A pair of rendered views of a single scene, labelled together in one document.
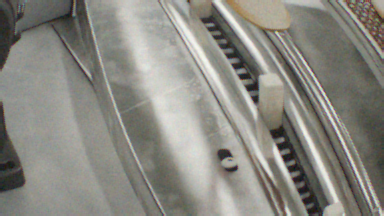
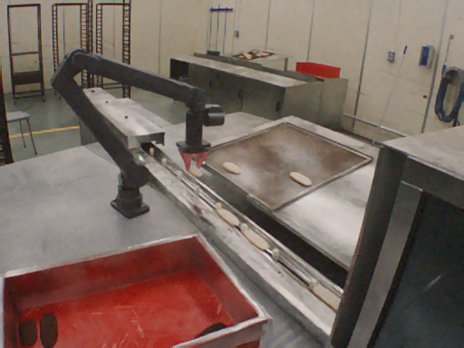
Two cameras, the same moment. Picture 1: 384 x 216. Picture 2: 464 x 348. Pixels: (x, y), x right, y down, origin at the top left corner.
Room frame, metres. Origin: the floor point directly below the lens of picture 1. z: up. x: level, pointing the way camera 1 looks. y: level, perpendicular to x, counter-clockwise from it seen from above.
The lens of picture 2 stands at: (-0.59, 0.20, 1.40)
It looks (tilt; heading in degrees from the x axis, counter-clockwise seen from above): 24 degrees down; 338
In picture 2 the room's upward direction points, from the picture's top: 5 degrees clockwise
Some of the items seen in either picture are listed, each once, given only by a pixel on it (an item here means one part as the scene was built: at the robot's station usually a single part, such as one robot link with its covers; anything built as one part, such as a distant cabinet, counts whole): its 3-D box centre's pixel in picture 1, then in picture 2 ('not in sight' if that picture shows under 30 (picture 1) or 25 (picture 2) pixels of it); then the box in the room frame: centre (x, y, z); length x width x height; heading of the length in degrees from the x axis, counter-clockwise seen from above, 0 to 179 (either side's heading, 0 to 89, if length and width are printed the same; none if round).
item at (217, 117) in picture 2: not in sight; (205, 109); (0.52, -0.08, 1.13); 0.11 x 0.09 x 0.12; 102
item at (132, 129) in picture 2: not in sight; (110, 110); (1.54, 0.26, 0.89); 1.25 x 0.18 x 0.09; 16
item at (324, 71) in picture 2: not in sight; (317, 69); (3.55, -2.34, 0.93); 0.51 x 0.36 x 0.13; 20
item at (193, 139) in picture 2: not in sight; (193, 137); (0.51, -0.04, 1.04); 0.10 x 0.07 x 0.07; 106
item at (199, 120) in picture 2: not in sight; (196, 119); (0.51, -0.04, 1.10); 0.07 x 0.06 x 0.07; 102
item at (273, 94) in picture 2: not in sight; (246, 87); (4.41, -1.68, 0.51); 3.00 x 1.26 x 1.03; 16
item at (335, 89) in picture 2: not in sight; (313, 105); (3.55, -2.34, 0.44); 0.70 x 0.55 x 0.87; 16
